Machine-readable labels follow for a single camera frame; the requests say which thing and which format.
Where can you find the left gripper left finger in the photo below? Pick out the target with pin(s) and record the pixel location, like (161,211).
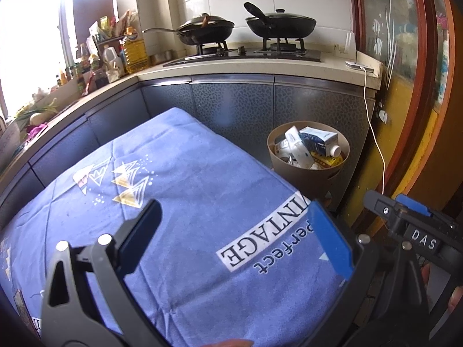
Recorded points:
(70,316)

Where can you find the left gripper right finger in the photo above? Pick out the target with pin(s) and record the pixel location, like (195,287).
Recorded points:
(383,302)

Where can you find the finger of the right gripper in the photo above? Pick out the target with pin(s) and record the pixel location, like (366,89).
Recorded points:
(413,205)
(403,224)

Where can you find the yellow red seasoning box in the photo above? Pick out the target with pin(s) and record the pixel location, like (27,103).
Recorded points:
(327,162)

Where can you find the dark blue milk carton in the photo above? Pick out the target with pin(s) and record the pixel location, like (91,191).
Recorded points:
(324,143)

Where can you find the white tissue pack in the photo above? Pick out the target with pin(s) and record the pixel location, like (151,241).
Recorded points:
(298,150)

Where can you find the white yogurt cup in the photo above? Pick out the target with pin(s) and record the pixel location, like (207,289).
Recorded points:
(282,149)

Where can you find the brown trash bin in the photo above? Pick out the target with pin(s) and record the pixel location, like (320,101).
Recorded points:
(303,170)

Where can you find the person's right hand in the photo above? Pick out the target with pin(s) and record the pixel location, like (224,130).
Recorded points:
(456,294)

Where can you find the person's left hand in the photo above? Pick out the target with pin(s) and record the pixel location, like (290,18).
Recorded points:
(231,343)

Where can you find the smartphone in red case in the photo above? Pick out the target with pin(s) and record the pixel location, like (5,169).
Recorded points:
(23,312)

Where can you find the white power bank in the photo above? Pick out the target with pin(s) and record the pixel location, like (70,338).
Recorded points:
(359,67)

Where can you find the blue printed tablecloth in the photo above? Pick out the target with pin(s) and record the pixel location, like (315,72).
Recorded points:
(235,255)

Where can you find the gas stove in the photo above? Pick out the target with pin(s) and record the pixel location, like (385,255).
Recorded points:
(281,49)

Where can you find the black frying pan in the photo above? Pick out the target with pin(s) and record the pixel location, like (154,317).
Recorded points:
(278,24)

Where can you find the white plastic jug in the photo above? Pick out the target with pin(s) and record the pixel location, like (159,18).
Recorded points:
(113,63)

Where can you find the yellow cooking oil bottle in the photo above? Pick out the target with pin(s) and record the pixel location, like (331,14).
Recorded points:
(134,51)

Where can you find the black wok with spatula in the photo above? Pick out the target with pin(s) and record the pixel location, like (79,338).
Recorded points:
(200,30)

